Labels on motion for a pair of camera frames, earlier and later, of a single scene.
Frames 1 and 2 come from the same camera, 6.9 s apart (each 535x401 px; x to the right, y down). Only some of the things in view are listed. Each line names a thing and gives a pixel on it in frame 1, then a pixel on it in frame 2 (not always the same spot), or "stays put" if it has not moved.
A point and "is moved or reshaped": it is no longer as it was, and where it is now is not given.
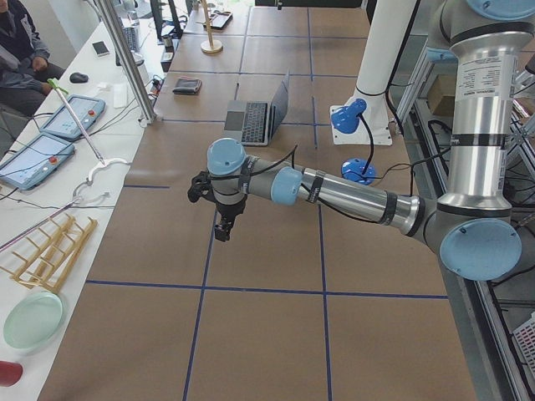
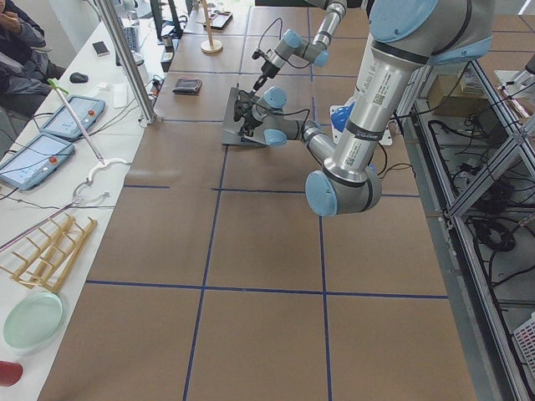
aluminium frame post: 145,108 stays put
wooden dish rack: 50,263 stays put
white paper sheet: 119,95 stays put
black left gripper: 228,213 -> 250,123
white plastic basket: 523,338 stays put
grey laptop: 252,123 is moved or reshaped
